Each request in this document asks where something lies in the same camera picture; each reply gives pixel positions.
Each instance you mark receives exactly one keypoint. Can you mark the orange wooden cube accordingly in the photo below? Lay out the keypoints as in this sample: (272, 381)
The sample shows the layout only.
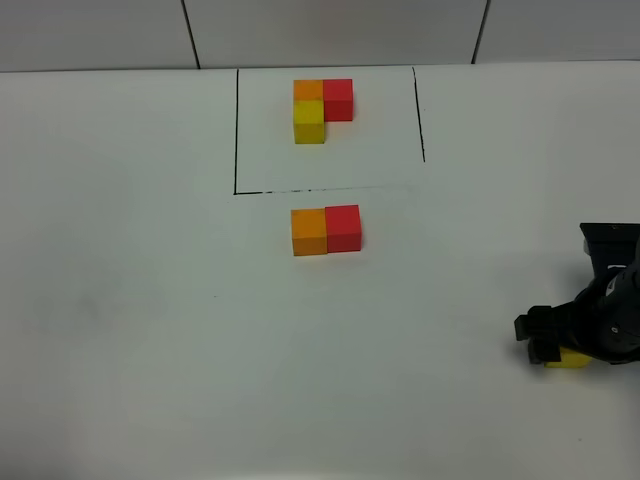
(308, 232)

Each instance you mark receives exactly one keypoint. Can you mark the red template block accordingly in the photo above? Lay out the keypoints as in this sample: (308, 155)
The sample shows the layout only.
(338, 96)

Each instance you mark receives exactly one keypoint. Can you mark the red wooden cube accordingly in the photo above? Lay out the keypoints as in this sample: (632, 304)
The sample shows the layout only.
(344, 229)

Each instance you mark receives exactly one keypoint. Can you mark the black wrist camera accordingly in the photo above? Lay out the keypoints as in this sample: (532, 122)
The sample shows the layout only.
(610, 245)

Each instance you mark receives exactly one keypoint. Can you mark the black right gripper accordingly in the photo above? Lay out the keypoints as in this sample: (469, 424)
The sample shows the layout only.
(601, 323)

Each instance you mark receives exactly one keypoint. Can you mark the orange template block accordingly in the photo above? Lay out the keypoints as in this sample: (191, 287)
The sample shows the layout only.
(308, 90)

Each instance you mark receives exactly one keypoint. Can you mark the yellow template block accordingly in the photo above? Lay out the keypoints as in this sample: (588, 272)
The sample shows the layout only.
(308, 122)

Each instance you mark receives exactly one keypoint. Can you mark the yellow wooden cube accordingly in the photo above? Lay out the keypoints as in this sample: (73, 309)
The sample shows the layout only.
(569, 359)

